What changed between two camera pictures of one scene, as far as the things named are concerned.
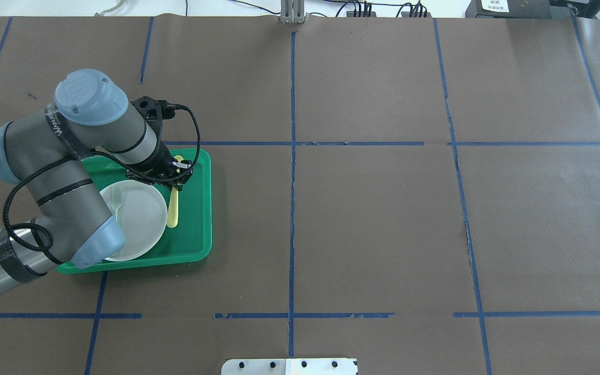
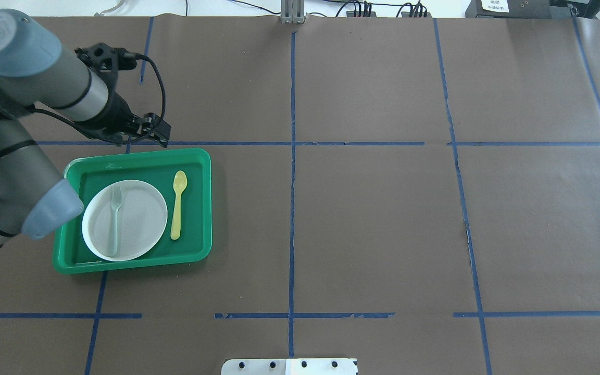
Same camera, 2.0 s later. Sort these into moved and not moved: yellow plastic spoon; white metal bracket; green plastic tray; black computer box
Moved: yellow plastic spoon
Not moved: black computer box; white metal bracket; green plastic tray
